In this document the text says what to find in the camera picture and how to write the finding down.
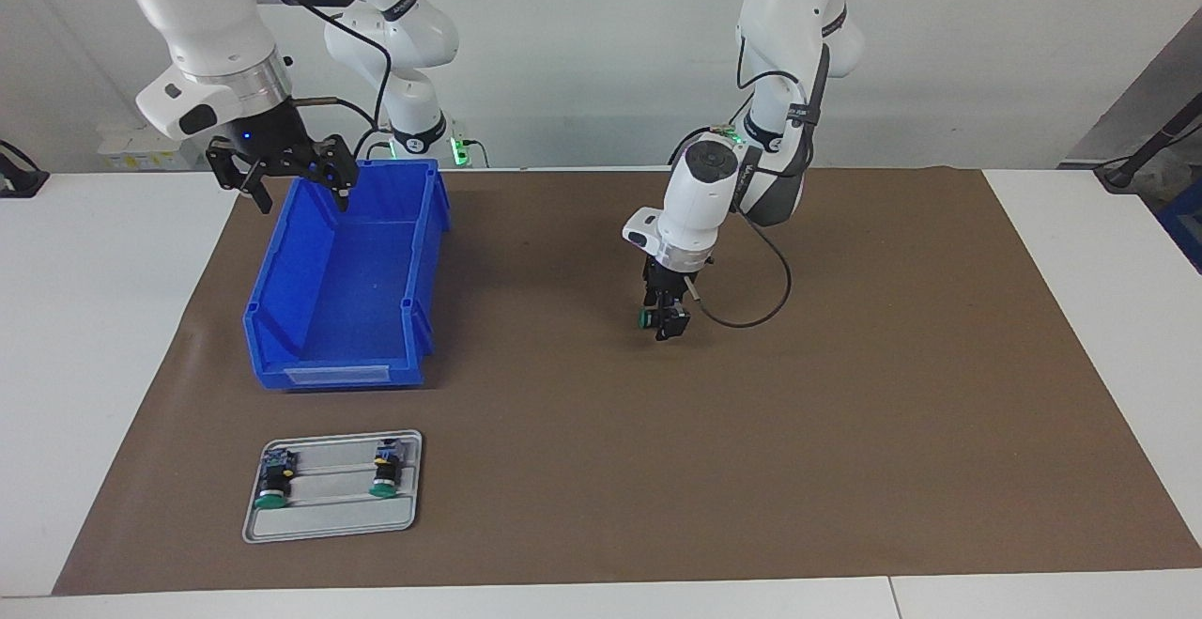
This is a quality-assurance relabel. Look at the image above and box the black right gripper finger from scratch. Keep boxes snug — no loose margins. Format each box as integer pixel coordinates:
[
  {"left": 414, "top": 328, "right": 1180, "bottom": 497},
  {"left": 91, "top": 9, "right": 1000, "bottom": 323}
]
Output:
[
  {"left": 299, "top": 135, "right": 362, "bottom": 214},
  {"left": 205, "top": 138, "right": 275, "bottom": 216}
]

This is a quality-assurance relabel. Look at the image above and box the white power strip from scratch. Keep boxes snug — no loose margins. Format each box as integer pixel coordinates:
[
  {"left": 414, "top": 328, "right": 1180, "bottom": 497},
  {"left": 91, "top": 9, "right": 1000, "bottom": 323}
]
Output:
[{"left": 99, "top": 126, "right": 203, "bottom": 171}]

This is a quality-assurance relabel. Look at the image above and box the blue plastic storage bin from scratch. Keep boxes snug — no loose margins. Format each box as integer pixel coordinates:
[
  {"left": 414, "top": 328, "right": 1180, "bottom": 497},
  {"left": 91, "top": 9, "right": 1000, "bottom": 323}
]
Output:
[{"left": 242, "top": 159, "right": 452, "bottom": 392}]

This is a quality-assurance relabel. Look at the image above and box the black base cable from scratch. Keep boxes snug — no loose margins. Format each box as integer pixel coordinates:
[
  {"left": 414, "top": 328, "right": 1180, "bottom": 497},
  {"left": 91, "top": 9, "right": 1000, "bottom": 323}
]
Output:
[{"left": 669, "top": 126, "right": 715, "bottom": 166}]

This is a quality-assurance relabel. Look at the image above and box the black clamp mount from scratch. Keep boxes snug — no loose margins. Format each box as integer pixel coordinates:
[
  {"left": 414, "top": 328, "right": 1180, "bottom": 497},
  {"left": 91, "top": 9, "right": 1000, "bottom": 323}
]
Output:
[{"left": 0, "top": 140, "right": 50, "bottom": 199}]

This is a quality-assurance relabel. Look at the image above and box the green button with yellow block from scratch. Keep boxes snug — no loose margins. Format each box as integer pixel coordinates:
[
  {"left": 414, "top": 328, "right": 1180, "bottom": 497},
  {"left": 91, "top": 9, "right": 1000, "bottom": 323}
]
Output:
[{"left": 368, "top": 439, "right": 407, "bottom": 499}]

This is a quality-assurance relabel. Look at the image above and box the black stand pole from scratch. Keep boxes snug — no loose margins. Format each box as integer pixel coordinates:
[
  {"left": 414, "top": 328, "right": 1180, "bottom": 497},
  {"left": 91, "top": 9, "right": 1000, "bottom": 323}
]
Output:
[{"left": 1094, "top": 88, "right": 1202, "bottom": 193}]

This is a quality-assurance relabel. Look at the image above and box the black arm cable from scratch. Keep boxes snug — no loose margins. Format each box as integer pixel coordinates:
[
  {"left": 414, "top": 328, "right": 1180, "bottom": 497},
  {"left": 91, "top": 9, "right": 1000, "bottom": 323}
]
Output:
[
  {"left": 684, "top": 32, "right": 832, "bottom": 329},
  {"left": 244, "top": 0, "right": 393, "bottom": 160}
]

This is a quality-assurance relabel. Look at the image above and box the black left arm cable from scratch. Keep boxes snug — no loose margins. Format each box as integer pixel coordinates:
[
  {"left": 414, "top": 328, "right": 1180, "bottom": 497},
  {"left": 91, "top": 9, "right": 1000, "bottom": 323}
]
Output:
[{"left": 684, "top": 32, "right": 832, "bottom": 329}]

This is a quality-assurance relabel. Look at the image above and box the blue crate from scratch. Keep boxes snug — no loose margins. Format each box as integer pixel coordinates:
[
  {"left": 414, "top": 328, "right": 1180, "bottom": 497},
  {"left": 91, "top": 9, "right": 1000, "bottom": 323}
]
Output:
[{"left": 1157, "top": 178, "right": 1202, "bottom": 272}]

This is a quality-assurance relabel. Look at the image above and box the brown table mat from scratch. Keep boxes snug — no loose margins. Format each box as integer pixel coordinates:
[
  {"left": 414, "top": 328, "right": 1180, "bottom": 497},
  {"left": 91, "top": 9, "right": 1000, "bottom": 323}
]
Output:
[{"left": 52, "top": 166, "right": 1202, "bottom": 596}]

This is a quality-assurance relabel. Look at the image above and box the grey metal tray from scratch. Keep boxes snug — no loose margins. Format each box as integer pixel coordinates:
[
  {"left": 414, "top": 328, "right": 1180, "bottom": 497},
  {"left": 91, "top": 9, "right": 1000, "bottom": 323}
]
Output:
[{"left": 242, "top": 429, "right": 424, "bottom": 545}]

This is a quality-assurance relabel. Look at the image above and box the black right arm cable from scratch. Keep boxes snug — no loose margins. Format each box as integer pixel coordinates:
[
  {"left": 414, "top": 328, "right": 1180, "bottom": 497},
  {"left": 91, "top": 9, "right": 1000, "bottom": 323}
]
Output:
[{"left": 244, "top": 0, "right": 393, "bottom": 160}]

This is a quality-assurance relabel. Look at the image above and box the green button with grey block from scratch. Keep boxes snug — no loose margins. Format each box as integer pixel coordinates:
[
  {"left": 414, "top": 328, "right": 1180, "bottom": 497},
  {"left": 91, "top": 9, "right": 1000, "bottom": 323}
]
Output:
[{"left": 254, "top": 447, "right": 300, "bottom": 510}]

